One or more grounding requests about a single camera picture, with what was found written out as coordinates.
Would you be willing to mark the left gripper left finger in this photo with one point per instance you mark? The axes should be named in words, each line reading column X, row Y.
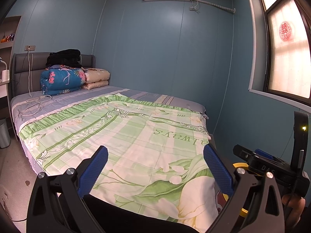
column 76, row 183

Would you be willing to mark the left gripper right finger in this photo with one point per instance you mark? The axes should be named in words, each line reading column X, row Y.
column 226, row 181

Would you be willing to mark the black clothing pile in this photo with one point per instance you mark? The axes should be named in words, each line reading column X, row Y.
column 68, row 57

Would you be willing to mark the small grey waste bin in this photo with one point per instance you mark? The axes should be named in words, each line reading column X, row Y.
column 4, row 134

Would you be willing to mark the white desk lamp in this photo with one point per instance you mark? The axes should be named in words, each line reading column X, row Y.
column 5, row 72

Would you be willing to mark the wall power socket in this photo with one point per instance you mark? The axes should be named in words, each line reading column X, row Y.
column 29, row 48

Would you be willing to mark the person's right hand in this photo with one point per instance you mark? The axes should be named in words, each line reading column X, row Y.
column 293, row 207

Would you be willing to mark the window with red decal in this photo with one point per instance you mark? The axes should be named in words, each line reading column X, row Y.
column 281, row 51

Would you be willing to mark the bed with lavender sheet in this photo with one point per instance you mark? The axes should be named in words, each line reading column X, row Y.
column 24, row 108

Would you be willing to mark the green white floral quilt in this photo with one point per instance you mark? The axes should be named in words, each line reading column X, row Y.
column 155, row 167

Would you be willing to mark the grey padded headboard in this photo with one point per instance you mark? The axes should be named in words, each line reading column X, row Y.
column 26, row 71

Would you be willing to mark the blue floral folded blanket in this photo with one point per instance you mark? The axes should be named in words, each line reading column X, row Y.
column 62, row 80

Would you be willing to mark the wooden shelf unit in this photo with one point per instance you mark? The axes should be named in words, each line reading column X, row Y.
column 9, row 28

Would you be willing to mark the beige folded blanket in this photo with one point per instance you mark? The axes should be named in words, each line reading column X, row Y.
column 95, row 78

